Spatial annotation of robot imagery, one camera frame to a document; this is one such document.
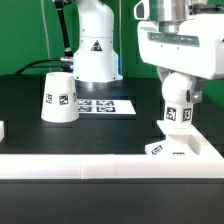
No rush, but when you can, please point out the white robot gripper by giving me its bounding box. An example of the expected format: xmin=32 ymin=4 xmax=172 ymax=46
xmin=137 ymin=14 xmax=224 ymax=104

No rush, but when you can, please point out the white lamp bulb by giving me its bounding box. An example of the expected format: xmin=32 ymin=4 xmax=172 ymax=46
xmin=162 ymin=72 xmax=193 ymax=128

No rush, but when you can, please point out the white lamp base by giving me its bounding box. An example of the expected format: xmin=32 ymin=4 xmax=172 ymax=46
xmin=145 ymin=120 xmax=200 ymax=157

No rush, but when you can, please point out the white lamp shade cone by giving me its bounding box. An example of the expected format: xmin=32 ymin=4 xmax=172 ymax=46
xmin=41 ymin=72 xmax=79 ymax=123

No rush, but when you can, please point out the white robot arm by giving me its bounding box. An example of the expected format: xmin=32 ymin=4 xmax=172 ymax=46
xmin=77 ymin=0 xmax=224 ymax=80

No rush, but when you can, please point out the white marker sheet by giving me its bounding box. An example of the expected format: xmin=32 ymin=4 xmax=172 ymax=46
xmin=78 ymin=99 xmax=136 ymax=115

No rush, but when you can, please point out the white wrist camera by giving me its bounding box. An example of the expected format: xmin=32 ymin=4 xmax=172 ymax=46
xmin=134 ymin=0 xmax=150 ymax=20

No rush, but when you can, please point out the black cable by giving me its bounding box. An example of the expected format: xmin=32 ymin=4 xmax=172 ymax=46
xmin=14 ymin=57 xmax=75 ymax=76

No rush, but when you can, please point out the grey thin cable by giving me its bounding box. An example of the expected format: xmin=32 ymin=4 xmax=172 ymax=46
xmin=40 ymin=0 xmax=52 ymax=61

